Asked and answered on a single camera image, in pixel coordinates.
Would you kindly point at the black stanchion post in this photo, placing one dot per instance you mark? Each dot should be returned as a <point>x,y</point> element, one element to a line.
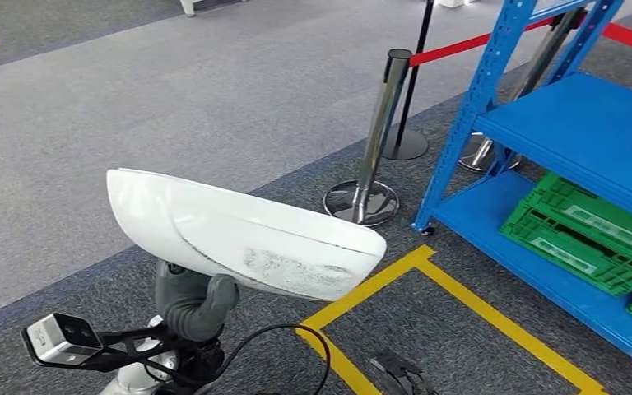
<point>403,144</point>

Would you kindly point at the black robot right foot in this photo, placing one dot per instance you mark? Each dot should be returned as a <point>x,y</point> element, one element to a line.
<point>398,373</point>

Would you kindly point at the white car mirror cover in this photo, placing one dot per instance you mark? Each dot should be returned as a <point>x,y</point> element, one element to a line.
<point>229,234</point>

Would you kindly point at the blue metal shelf rack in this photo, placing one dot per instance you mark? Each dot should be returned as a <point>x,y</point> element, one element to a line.
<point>567,131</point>

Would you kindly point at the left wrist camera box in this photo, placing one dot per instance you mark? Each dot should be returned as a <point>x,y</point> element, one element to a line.
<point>54,341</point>

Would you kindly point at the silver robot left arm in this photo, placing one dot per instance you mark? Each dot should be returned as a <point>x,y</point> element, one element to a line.
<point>130,381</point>

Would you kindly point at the chrome stanchion post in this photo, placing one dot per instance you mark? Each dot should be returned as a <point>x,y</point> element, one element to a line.
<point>382,125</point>
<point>550,49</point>

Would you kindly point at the white furniture leg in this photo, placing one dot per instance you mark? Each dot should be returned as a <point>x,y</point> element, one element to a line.
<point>188,6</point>

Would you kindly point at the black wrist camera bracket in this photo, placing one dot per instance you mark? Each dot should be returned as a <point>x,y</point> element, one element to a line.
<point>130,343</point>

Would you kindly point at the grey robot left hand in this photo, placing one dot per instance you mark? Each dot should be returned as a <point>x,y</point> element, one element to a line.
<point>193,308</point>

